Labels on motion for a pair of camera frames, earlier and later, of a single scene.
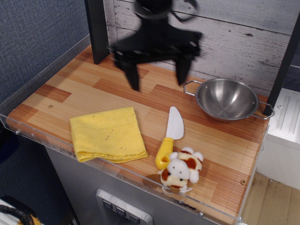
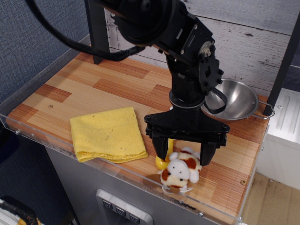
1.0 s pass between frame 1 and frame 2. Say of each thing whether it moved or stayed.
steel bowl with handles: stayed
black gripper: moved
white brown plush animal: stayed
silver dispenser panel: stayed
